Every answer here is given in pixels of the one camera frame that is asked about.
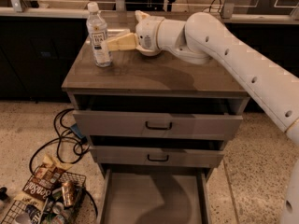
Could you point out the dark object at left edge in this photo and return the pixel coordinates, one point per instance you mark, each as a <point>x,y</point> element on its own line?
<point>3,194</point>

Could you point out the copper drink can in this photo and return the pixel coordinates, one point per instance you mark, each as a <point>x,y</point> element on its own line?
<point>68,193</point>

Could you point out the silver tin can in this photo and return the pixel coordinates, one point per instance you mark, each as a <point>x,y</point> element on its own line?
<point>58,208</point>

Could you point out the bottom grey drawer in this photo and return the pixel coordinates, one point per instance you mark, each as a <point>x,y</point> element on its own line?
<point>154,195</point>

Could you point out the top grey drawer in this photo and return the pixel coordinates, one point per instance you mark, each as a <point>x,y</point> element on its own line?
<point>157,125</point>

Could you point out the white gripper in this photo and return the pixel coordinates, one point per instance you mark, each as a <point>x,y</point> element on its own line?
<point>148,34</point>

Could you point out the blue power plug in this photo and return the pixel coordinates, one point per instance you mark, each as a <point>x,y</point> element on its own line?
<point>77,133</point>

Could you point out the grey drawer cabinet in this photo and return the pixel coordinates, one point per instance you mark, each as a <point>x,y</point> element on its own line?
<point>158,84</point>

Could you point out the white ceramic bowl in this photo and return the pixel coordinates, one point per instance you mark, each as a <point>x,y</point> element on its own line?
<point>147,52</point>

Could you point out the clear plastic water bottle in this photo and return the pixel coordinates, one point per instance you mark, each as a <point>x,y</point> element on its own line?
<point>97,29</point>

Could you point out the black wire basket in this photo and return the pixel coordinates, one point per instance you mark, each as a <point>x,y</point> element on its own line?
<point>20,213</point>

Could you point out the grey drawer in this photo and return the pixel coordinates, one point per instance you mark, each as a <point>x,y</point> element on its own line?
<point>157,156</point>
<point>157,125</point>
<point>154,195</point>

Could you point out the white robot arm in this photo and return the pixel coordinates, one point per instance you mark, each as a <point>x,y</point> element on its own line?
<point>201,37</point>

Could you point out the middle grey drawer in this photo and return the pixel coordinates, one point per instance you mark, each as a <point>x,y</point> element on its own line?
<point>157,156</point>

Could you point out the brown snack bag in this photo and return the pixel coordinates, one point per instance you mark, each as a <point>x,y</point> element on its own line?
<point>41,184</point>

